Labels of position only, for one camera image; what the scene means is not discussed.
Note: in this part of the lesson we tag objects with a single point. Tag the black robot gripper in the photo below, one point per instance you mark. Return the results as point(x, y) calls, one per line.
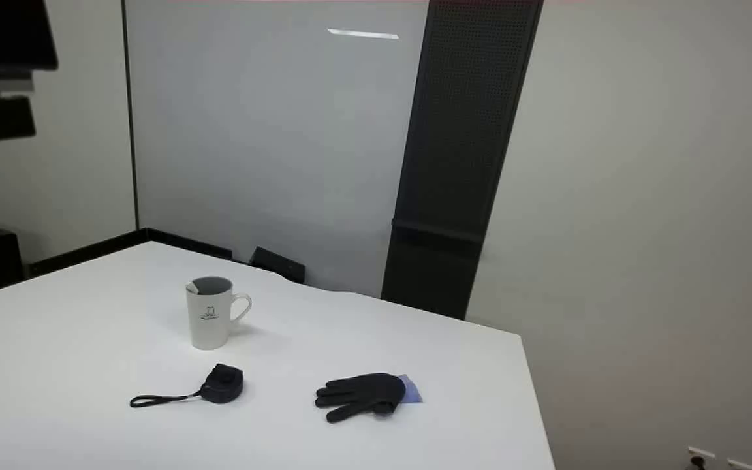
point(1, 42)

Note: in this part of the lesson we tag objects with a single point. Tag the white ceramic mug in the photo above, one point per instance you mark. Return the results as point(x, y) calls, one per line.
point(209, 320)

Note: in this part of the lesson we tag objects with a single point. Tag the black glove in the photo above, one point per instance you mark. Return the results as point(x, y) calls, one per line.
point(362, 393)

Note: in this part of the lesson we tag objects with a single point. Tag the blue cloth piece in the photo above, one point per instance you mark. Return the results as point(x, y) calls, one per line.
point(410, 390)

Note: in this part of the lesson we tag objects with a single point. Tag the white wall board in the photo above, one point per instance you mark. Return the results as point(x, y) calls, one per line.
point(272, 138)

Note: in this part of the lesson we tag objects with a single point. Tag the dark vertical wall panel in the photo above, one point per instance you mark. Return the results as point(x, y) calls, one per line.
point(458, 146)

